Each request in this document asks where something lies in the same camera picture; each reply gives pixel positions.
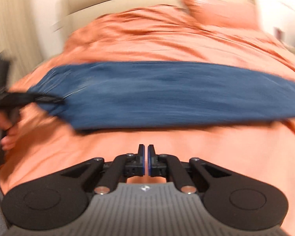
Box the blue denim pants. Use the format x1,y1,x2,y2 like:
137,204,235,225
30,61,295,131

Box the person's left hand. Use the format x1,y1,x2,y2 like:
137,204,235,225
0,112,21,151

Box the orange duvet cover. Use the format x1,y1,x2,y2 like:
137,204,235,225
0,5,295,235

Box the beige pleated curtain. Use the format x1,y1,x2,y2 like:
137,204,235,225
0,0,43,84

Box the orange pillow right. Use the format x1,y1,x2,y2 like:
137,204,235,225
182,0,260,30

